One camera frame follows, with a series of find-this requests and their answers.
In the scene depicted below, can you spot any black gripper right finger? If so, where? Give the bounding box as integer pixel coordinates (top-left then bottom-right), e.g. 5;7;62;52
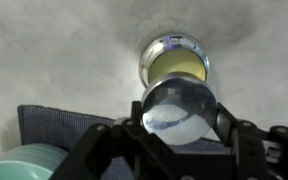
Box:
212;102;288;180

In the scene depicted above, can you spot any dark blue towel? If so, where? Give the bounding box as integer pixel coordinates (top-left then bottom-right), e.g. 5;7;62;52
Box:
17;104;234;180

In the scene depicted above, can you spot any teal bowl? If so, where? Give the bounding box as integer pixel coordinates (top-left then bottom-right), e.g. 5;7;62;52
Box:
0;143;69;180

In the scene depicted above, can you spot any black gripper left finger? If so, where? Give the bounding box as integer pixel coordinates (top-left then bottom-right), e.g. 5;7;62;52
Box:
50;100;192;180

